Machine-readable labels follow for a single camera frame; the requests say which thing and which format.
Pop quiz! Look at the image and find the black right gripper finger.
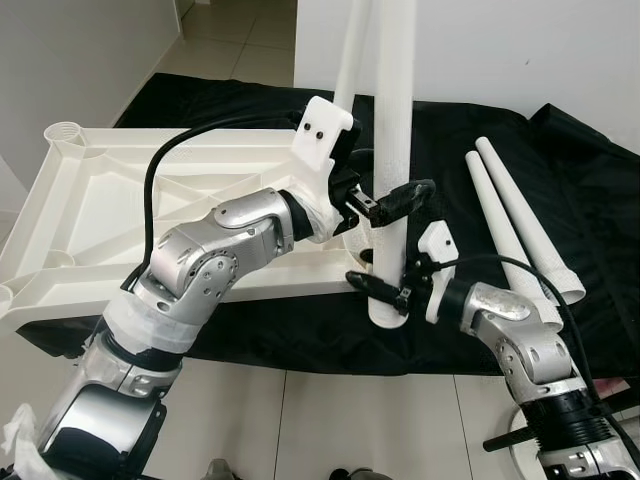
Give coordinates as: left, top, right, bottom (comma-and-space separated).
345, 268, 403, 301

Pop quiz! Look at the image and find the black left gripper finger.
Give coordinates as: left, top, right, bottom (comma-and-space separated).
365, 178, 438, 224

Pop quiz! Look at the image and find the white tapered plastic table leg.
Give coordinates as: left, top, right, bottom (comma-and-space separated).
366, 0, 418, 328
476, 138, 588, 306
465, 152, 561, 326
333, 0, 373, 113

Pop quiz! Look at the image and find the white plastic children table top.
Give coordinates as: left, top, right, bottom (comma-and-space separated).
0, 120, 416, 338

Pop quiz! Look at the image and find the black cloth table cover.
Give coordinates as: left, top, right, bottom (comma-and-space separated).
20, 72, 640, 376

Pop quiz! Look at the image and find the black metal rod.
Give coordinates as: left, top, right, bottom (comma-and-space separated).
482, 388, 640, 453

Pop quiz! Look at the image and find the grey right robot foot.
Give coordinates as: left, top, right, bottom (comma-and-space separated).
330, 465, 376, 480

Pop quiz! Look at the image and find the grey robot foot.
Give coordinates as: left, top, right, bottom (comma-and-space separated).
205, 458, 241, 480
330, 465, 376, 480

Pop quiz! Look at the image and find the grey left robot foot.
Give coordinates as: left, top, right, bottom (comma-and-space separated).
205, 458, 241, 480

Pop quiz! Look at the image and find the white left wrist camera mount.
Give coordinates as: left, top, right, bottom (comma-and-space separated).
290, 96, 359, 243

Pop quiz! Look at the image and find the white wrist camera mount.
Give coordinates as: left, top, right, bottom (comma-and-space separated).
290, 96, 359, 243
415, 222, 459, 323

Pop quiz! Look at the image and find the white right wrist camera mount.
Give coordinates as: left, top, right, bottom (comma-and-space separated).
415, 222, 459, 323

